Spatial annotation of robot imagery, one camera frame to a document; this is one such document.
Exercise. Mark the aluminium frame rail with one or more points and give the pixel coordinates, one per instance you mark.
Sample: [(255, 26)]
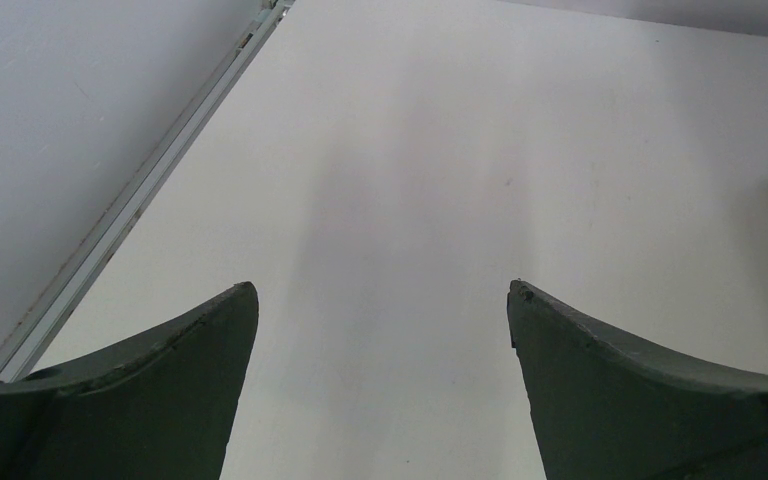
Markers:
[(99, 101)]

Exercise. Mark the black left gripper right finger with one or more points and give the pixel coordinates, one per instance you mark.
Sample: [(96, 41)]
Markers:
[(608, 404)]

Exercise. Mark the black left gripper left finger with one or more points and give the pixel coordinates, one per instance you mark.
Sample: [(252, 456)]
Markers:
[(158, 405)]

